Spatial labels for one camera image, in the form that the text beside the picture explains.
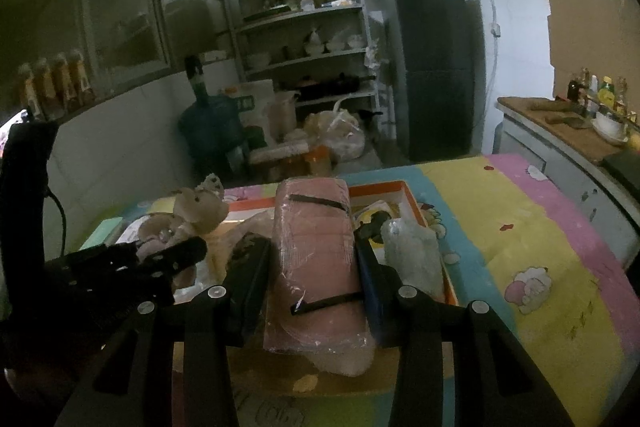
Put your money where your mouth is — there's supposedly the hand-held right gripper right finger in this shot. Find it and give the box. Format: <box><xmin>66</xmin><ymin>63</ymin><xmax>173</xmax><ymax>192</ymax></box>
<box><xmin>354</xmin><ymin>234</ymin><xmax>576</xmax><ymax>427</ymax></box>

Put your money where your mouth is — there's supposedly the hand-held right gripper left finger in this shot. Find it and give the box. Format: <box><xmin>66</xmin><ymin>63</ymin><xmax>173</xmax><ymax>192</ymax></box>
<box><xmin>52</xmin><ymin>232</ymin><xmax>275</xmax><ymax>427</ymax></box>

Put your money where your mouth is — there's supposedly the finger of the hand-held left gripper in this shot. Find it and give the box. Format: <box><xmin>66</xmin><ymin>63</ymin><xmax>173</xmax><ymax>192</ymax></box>
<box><xmin>135</xmin><ymin>237</ymin><xmax>208</xmax><ymax>288</ymax></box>
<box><xmin>62</xmin><ymin>243</ymin><xmax>146</xmax><ymax>278</ymax></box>

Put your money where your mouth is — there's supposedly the pink teddy bear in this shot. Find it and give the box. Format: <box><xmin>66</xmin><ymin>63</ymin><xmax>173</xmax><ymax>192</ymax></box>
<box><xmin>135</xmin><ymin>174</ymin><xmax>231</xmax><ymax>258</ymax></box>

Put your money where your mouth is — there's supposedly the clear bag with green cloth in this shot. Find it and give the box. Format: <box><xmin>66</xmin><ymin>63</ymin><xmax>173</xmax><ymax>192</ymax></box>
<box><xmin>380</xmin><ymin>217</ymin><xmax>445</xmax><ymax>300</ymax></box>

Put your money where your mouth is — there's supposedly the pink towel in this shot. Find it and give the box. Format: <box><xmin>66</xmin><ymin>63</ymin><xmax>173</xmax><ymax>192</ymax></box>
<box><xmin>262</xmin><ymin>177</ymin><xmax>378</xmax><ymax>378</ymax></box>

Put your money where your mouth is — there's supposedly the penguin plush toy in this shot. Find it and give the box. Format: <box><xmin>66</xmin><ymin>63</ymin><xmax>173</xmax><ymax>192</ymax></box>
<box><xmin>352</xmin><ymin>202</ymin><xmax>401</xmax><ymax>248</ymax></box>

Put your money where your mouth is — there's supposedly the orange-rimmed cardboard box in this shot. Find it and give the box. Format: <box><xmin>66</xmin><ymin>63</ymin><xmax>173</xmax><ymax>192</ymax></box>
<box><xmin>112</xmin><ymin>179</ymin><xmax>460</xmax><ymax>308</ymax></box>

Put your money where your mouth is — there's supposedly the green tissue box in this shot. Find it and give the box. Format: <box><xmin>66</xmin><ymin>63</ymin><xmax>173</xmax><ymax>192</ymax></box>
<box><xmin>80</xmin><ymin>217</ymin><xmax>123</xmax><ymax>250</ymax></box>

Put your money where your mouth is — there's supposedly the blue water jug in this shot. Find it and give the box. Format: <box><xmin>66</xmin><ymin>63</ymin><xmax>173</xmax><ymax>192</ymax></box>
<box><xmin>178</xmin><ymin>94</ymin><xmax>246</xmax><ymax>178</ymax></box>

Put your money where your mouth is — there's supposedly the plastic bag of food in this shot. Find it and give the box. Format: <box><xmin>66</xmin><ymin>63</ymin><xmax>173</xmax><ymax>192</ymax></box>
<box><xmin>305</xmin><ymin>99</ymin><xmax>368</xmax><ymax>162</ymax></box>

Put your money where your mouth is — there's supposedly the white sack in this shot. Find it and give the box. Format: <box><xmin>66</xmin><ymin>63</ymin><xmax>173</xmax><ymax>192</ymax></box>
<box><xmin>237</xmin><ymin>79</ymin><xmax>276</xmax><ymax>128</ymax></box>

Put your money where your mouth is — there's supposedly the clear plastic jar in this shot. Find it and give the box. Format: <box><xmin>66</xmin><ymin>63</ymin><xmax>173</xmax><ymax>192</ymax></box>
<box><xmin>267</xmin><ymin>92</ymin><xmax>299</xmax><ymax>142</ymax></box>

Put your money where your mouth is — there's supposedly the black water pump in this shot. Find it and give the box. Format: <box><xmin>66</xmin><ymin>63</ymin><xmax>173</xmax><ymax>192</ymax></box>
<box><xmin>184</xmin><ymin>54</ymin><xmax>208</xmax><ymax>100</ymax></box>

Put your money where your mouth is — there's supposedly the black frying pan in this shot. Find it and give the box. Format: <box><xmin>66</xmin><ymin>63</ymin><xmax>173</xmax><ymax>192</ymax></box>
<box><xmin>295</xmin><ymin>74</ymin><xmax>376</xmax><ymax>102</ymax></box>

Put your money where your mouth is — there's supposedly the sliding glass window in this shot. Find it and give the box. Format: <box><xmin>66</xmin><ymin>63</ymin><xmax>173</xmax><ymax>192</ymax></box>
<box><xmin>0</xmin><ymin>0</ymin><xmax>236</xmax><ymax>118</ymax></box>

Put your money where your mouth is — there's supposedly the dark refrigerator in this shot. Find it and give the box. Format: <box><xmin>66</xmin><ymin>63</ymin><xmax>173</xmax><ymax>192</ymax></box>
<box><xmin>381</xmin><ymin>0</ymin><xmax>483</xmax><ymax>162</ymax></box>

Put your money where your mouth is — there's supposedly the kitchen counter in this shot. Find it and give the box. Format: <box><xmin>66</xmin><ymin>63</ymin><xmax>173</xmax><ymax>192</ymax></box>
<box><xmin>495</xmin><ymin>96</ymin><xmax>640</xmax><ymax>273</ymax></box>

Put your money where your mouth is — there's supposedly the metal shelf rack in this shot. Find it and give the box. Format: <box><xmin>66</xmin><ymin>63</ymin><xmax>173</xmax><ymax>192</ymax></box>
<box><xmin>223</xmin><ymin>0</ymin><xmax>386</xmax><ymax>142</ymax></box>

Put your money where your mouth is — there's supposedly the black stove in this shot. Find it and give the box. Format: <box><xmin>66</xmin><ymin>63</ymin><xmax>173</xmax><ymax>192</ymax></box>
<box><xmin>600</xmin><ymin>151</ymin><xmax>640</xmax><ymax>190</ymax></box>

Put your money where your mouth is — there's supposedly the white bowl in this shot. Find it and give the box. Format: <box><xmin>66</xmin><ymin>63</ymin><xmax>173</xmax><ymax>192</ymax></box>
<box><xmin>594</xmin><ymin>114</ymin><xmax>630</xmax><ymax>144</ymax></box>

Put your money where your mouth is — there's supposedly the yellow bottle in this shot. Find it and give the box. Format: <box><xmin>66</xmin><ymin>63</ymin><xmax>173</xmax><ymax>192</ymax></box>
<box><xmin>597</xmin><ymin>76</ymin><xmax>615</xmax><ymax>110</ymax></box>

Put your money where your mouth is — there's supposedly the cardboard sheet on wall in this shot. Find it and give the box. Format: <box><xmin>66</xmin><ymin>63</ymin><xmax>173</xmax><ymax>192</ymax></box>
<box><xmin>546</xmin><ymin>0</ymin><xmax>640</xmax><ymax>100</ymax></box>

